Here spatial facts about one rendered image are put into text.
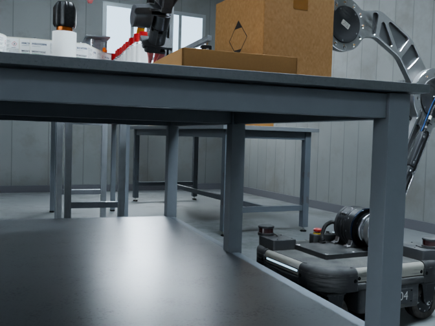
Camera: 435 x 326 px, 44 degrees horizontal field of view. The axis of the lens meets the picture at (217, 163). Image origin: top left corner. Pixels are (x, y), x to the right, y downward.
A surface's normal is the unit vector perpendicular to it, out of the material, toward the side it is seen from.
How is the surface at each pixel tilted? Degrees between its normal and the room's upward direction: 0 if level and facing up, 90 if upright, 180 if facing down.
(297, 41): 90
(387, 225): 90
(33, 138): 90
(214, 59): 90
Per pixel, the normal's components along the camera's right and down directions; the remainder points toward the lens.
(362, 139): -0.90, 0.00
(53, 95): 0.34, 0.06
